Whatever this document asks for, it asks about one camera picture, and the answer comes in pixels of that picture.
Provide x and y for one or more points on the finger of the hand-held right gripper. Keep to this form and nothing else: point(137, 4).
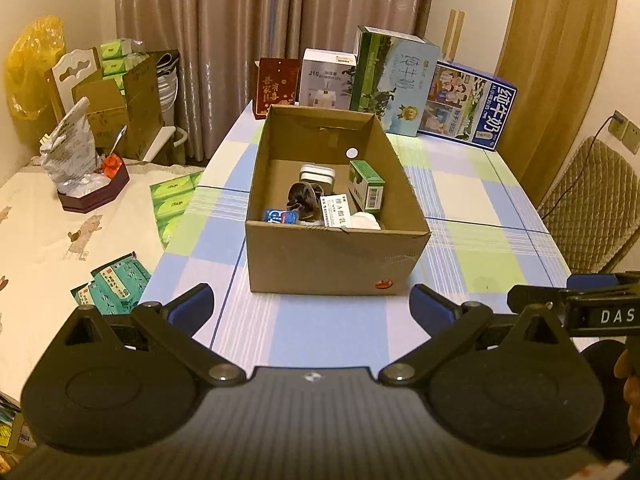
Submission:
point(595, 282)
point(527, 295)

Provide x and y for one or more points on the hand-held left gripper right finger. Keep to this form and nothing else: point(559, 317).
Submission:
point(431, 307)

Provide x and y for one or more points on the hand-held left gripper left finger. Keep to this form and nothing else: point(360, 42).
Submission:
point(192, 306)

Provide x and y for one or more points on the white cloth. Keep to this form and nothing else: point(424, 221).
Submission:
point(365, 221)

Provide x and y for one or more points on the clear box with blue label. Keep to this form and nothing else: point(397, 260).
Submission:
point(280, 216)

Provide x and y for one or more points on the white printed small box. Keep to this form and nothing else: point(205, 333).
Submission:
point(336, 210)

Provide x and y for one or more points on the small green medicine box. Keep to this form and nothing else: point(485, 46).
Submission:
point(367, 185)

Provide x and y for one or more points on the dark hair scrunchie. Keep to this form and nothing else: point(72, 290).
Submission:
point(302, 200)

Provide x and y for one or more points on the white square night light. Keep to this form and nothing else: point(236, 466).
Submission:
point(317, 176)

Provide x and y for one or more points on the person's right hand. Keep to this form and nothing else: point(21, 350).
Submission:
point(632, 400)

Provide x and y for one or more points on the chair with quilted cover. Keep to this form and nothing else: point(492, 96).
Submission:
point(595, 210)

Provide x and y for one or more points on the checked tablecloth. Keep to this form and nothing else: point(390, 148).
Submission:
point(465, 240)

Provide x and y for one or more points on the teal medicine packet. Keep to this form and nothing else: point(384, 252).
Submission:
point(120, 282)
point(84, 297)

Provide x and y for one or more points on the green tissue pack bundle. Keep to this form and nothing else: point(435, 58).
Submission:
point(175, 205)

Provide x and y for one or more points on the dark red hexagonal box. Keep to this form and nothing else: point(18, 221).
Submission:
point(95, 192)

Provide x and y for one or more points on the cream printed cloth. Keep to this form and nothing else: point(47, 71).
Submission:
point(40, 260)

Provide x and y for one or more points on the small orange item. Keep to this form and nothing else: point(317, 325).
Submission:
point(111, 165)

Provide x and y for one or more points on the white board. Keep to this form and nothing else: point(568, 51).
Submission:
point(165, 142)

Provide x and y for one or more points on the metal spoon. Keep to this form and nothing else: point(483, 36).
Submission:
point(118, 140)

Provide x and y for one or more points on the silver foil bag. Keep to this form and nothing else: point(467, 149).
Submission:
point(70, 155)

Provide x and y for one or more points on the blue milk carton case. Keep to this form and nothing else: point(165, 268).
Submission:
point(465, 105)

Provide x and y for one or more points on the tall brown cardboard box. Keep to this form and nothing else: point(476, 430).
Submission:
point(142, 110)

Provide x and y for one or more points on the low brown cardboard box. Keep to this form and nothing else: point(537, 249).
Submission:
point(102, 115)

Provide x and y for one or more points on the colourful packets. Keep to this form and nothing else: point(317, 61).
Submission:
point(12, 435)

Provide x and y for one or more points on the yellow-brown curtain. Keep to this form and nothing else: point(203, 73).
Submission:
point(555, 60)

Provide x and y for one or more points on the green milk carton case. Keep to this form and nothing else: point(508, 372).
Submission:
point(395, 80)

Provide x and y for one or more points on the dark red gift box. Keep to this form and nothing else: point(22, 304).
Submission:
point(275, 87)

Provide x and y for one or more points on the black bag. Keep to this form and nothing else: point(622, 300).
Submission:
point(167, 62)

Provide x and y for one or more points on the white appliance box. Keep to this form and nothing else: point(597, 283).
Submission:
point(325, 77)

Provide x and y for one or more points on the stack of green tissue packs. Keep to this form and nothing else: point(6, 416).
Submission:
point(116, 57)

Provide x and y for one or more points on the white cutout cardboard panel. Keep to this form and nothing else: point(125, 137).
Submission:
point(75, 72)

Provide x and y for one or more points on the wooden stick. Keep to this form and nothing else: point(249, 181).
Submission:
point(454, 35)

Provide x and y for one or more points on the yellow plastic bag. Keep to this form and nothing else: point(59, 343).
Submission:
point(32, 70)

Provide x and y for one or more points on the shiny beige curtain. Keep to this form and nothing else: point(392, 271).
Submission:
point(225, 20)

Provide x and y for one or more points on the wall socket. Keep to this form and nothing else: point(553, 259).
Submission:
point(619, 125)
point(632, 139)

